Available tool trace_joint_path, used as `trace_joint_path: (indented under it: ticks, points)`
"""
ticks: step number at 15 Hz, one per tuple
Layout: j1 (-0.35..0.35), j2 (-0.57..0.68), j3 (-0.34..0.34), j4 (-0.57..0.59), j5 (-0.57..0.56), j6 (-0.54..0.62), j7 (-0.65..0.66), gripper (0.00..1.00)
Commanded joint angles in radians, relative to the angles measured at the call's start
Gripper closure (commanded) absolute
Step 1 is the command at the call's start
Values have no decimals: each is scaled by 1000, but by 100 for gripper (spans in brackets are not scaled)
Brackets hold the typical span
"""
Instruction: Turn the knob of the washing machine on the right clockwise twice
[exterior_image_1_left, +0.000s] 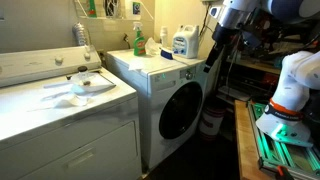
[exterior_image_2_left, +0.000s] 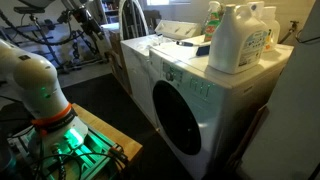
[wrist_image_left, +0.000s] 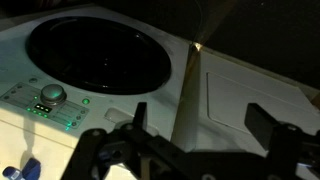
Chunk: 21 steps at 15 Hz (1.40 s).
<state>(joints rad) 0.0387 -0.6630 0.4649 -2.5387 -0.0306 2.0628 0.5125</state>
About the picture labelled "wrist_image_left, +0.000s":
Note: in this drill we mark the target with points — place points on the white top-load dryer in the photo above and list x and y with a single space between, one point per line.
240 100

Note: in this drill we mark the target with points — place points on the white front-load washing machine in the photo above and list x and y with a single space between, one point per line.
166 66

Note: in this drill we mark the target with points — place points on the blue scrub brush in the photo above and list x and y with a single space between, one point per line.
28 169

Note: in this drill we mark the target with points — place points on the green lit power button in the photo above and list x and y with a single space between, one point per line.
86 101

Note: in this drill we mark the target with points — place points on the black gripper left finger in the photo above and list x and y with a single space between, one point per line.
140 115

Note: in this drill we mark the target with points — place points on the silver washer knob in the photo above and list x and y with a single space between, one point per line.
53 94

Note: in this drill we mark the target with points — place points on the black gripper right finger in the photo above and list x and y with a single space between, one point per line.
260 125

